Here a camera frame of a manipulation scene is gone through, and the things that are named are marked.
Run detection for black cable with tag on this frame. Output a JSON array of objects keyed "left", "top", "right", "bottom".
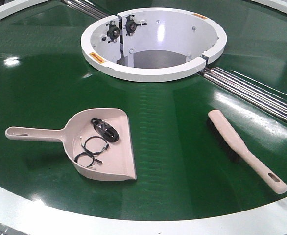
[{"left": 90, "top": 117, "right": 120, "bottom": 143}]

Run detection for beige plastic dustpan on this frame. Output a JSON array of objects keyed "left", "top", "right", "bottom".
[{"left": 5, "top": 108, "right": 137, "bottom": 181}]

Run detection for small black cable loop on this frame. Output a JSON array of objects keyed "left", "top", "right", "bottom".
[{"left": 74, "top": 151, "right": 104, "bottom": 169}]

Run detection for beige hand brush black bristles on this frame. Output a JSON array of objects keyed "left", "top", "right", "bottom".
[{"left": 207, "top": 110, "right": 287, "bottom": 194}]

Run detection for chrome conveyor rollers top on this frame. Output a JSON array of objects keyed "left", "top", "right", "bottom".
[{"left": 62, "top": 0, "right": 111, "bottom": 20}]

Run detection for chrome conveyor rollers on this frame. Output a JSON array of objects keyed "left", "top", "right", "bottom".
[
  {"left": 199, "top": 67, "right": 287, "bottom": 123},
  {"left": 62, "top": 0, "right": 111, "bottom": 20}
]

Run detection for chrome conveyor rollers right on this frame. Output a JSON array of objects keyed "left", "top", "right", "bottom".
[{"left": 199, "top": 67, "right": 287, "bottom": 123}]

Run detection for white outer conveyor rim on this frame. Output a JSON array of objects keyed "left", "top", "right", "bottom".
[{"left": 0, "top": 0, "right": 287, "bottom": 235}]

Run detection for white inner conveyor ring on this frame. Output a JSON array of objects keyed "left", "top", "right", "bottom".
[{"left": 80, "top": 7, "right": 228, "bottom": 83}]

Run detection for black bearing mount left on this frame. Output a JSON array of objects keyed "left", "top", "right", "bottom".
[{"left": 107, "top": 21, "right": 120, "bottom": 43}]

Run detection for black bearing mount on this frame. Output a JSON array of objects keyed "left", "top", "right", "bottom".
[
  {"left": 124, "top": 15, "right": 147, "bottom": 36},
  {"left": 107, "top": 21, "right": 120, "bottom": 43}
]

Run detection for black bearing mount right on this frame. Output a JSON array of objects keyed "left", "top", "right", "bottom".
[{"left": 124, "top": 15, "right": 147, "bottom": 36}]

